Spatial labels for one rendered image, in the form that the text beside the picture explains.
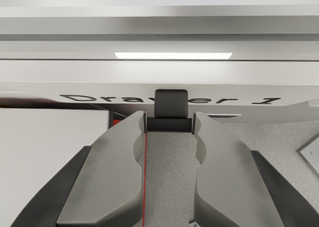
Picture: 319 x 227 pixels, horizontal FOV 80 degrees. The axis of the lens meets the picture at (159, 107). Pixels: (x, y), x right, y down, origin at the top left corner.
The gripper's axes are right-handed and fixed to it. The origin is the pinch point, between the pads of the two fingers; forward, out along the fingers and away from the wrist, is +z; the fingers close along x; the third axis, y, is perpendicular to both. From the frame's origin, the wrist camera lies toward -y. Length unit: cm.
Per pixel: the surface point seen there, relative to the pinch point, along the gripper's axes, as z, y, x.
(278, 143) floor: 73, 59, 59
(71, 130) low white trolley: 13.6, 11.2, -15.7
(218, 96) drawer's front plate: 6.0, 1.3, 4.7
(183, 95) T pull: 3.1, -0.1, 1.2
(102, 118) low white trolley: 14.8, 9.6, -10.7
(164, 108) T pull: 2.5, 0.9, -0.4
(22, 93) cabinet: 14.9, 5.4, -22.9
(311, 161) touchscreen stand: 66, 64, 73
